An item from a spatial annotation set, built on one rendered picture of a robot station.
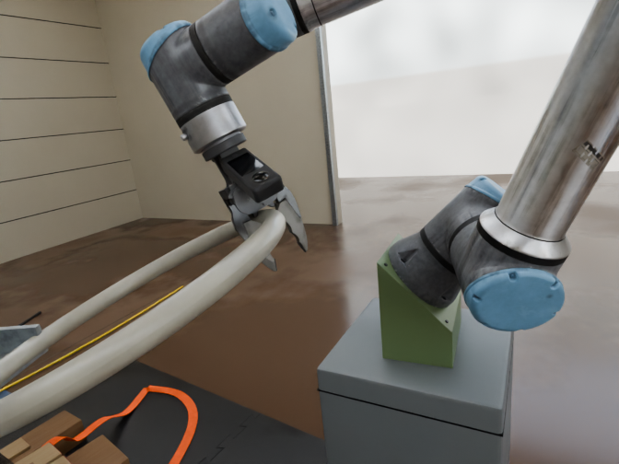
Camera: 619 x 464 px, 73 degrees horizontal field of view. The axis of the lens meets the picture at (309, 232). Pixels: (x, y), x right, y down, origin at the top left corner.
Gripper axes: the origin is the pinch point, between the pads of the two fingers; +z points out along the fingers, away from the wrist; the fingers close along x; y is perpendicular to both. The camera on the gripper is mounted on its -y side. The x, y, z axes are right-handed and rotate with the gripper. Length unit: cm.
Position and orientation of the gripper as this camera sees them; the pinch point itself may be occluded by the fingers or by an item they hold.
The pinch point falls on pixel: (288, 254)
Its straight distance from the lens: 66.2
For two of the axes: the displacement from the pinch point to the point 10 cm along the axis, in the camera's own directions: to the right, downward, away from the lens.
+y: -3.6, -0.3, 9.3
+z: 4.7, 8.6, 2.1
